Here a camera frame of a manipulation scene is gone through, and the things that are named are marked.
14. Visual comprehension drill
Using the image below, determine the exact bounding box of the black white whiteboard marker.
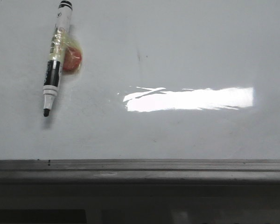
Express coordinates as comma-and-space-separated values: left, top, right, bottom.
43, 0, 73, 117

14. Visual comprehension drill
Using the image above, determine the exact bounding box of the white whiteboard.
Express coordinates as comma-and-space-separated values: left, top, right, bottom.
0, 0, 280, 160

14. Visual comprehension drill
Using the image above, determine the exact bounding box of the grey aluminium whiteboard tray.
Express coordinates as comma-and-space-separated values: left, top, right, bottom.
0, 159, 280, 224

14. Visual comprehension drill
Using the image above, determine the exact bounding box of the red round magnet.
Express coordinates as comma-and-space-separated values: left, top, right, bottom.
63, 47, 82, 72

